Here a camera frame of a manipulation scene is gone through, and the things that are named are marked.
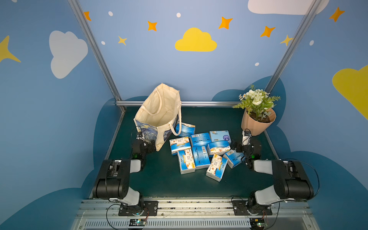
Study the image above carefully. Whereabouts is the aluminium frame post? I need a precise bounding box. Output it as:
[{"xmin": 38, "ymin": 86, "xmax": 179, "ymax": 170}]
[
  {"xmin": 265, "ymin": 0, "xmax": 323, "ymax": 93},
  {"xmin": 67, "ymin": 0, "xmax": 126, "ymax": 113}
]

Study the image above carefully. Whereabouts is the controller board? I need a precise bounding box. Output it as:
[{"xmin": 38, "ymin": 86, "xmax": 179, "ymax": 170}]
[
  {"xmin": 128, "ymin": 219, "xmax": 147, "ymax": 228},
  {"xmin": 249, "ymin": 218, "xmax": 267, "ymax": 230}
]

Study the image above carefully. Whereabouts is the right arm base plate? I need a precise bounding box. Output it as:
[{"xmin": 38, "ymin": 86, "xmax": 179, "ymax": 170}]
[{"xmin": 231, "ymin": 200, "xmax": 273, "ymax": 216}]

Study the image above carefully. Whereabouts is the floral tissue pack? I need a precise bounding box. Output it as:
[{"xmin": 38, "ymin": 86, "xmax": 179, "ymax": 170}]
[
  {"xmin": 207, "ymin": 140, "xmax": 231, "ymax": 156},
  {"xmin": 177, "ymin": 149, "xmax": 196, "ymax": 174},
  {"xmin": 169, "ymin": 137, "xmax": 191, "ymax": 155},
  {"xmin": 206, "ymin": 154, "xmax": 228, "ymax": 182}
]

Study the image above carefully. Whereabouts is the right aluminium frame post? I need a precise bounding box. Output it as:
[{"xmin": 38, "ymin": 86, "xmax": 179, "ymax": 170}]
[{"xmin": 265, "ymin": 0, "xmax": 323, "ymax": 93}]

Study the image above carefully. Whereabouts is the pink pot with flowers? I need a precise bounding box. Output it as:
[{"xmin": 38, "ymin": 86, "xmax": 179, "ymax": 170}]
[{"xmin": 233, "ymin": 84, "xmax": 281, "ymax": 136}]

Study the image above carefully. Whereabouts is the right controller board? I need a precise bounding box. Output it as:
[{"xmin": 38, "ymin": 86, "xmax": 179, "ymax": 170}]
[{"xmin": 249, "ymin": 218, "xmax": 267, "ymax": 230}]

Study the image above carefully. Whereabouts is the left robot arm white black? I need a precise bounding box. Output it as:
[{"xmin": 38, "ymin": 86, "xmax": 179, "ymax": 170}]
[{"xmin": 92, "ymin": 138, "xmax": 156, "ymax": 208}]

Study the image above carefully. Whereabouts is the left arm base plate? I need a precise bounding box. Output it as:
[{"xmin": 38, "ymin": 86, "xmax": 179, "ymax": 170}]
[{"xmin": 118, "ymin": 201, "xmax": 158, "ymax": 217}]

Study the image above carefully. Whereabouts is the cream canvas tote bag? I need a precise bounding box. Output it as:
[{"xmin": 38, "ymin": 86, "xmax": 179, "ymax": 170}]
[{"xmin": 134, "ymin": 83, "xmax": 182, "ymax": 151}]

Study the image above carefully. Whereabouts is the left controller board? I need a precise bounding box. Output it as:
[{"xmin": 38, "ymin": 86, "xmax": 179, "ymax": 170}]
[{"xmin": 128, "ymin": 219, "xmax": 147, "ymax": 228}]

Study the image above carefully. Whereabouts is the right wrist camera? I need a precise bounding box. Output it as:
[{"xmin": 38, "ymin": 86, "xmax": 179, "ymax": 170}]
[{"xmin": 241, "ymin": 129, "xmax": 252, "ymax": 146}]

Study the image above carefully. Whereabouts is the aluminium front rail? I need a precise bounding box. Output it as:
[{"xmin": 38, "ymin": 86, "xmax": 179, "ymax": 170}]
[{"xmin": 71, "ymin": 197, "xmax": 319, "ymax": 230}]

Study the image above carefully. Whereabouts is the rear aluminium frame bar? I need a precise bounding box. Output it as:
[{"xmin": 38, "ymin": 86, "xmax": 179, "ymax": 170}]
[{"xmin": 116, "ymin": 100, "xmax": 238, "ymax": 107}]

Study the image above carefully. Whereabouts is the blue tissue pack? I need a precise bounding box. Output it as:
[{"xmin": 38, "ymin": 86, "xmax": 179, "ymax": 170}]
[
  {"xmin": 190, "ymin": 132, "xmax": 212, "ymax": 147},
  {"xmin": 175, "ymin": 122, "xmax": 196, "ymax": 137},
  {"xmin": 192, "ymin": 146, "xmax": 210, "ymax": 169},
  {"xmin": 223, "ymin": 149, "xmax": 244, "ymax": 169}
]

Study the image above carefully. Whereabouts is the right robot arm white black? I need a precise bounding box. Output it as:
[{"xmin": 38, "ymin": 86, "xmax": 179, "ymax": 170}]
[{"xmin": 231, "ymin": 137, "xmax": 317, "ymax": 214}]

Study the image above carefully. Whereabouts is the light blue tissue box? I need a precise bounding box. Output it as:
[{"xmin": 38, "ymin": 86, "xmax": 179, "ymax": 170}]
[{"xmin": 209, "ymin": 130, "xmax": 232, "ymax": 144}]

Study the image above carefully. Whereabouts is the left aluminium frame post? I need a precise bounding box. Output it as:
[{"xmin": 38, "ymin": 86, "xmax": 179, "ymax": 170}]
[{"xmin": 67, "ymin": 0, "xmax": 126, "ymax": 113}]

